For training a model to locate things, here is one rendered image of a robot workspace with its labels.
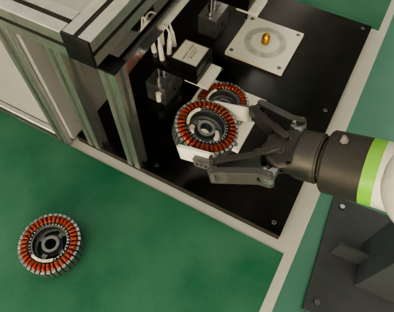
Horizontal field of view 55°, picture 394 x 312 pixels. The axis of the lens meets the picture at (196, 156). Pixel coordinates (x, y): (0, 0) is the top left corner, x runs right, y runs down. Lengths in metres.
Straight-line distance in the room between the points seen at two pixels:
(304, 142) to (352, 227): 1.12
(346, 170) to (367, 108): 1.49
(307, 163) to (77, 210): 0.46
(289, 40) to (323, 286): 0.92
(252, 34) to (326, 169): 0.56
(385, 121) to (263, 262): 1.37
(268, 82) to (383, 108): 1.18
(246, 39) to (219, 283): 0.59
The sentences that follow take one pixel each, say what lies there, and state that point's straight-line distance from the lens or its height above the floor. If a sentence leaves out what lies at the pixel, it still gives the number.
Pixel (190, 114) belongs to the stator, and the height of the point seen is 0.94.
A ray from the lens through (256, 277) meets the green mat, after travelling 0.73.
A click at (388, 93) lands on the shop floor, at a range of 2.11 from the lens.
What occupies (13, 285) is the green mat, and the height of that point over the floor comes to 0.75.
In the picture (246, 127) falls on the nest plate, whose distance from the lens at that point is 0.82.
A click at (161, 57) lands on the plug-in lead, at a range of 0.77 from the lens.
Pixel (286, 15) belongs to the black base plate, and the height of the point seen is 0.77.
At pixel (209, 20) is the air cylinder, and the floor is 0.82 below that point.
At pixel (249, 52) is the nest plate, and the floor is 0.78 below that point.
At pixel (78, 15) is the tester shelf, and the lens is 0.55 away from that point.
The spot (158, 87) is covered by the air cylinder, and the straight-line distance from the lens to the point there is 0.83.
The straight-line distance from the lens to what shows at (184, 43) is 0.78.
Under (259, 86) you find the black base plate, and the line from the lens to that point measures 0.91.
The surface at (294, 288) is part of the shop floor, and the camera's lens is 1.52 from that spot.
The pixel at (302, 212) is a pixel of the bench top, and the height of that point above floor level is 0.75.
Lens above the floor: 1.45
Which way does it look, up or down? 60 degrees down
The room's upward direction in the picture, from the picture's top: straight up
